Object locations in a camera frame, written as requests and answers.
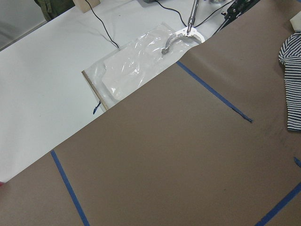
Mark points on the black tripod stand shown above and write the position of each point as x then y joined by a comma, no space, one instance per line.
233,12

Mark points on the navy white striped polo shirt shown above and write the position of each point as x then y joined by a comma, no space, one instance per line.
290,57

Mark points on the silver metal rod tool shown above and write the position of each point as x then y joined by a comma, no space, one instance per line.
192,17

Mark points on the clear plastic bag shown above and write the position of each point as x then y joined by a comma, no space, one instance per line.
123,71

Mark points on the white curved metal bracket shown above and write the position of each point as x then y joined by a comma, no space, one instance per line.
185,33

